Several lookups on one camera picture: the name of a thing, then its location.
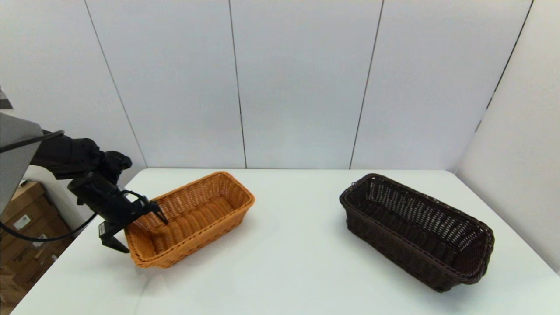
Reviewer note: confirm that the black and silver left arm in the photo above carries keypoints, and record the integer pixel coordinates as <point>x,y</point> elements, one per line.
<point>65,157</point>

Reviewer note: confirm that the dark brown wicker basket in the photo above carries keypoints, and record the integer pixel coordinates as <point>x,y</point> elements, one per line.
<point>393,245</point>

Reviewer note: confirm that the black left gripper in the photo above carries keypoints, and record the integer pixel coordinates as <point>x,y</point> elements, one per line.
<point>105,203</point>

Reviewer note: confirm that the grey wall fixture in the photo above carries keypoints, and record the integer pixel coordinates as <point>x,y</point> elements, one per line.
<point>5,103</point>

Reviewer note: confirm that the orange wicker basket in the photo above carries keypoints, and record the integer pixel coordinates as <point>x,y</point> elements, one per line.
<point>192,236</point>

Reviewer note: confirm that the brown cardboard box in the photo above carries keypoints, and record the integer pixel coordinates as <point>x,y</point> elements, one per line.
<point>30,271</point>
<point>57,238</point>
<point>30,192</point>
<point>46,218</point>

